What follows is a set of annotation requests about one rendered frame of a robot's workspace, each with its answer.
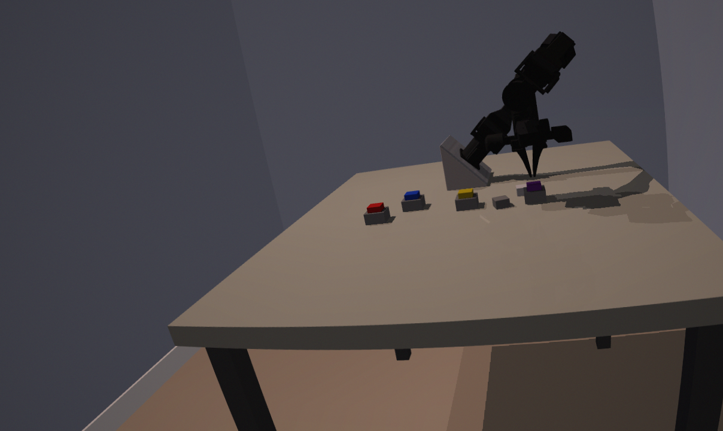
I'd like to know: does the red button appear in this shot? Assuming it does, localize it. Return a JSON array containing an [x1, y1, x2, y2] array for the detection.
[[363, 202, 390, 225]]

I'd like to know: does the blue button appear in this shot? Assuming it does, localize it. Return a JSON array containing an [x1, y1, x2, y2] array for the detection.
[[401, 190, 426, 212]]

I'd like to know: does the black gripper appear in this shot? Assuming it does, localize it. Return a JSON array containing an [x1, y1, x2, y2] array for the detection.
[[485, 104, 572, 178]]

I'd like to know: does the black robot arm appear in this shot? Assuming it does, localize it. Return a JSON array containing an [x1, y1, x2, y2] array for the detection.
[[460, 31, 576, 170]]

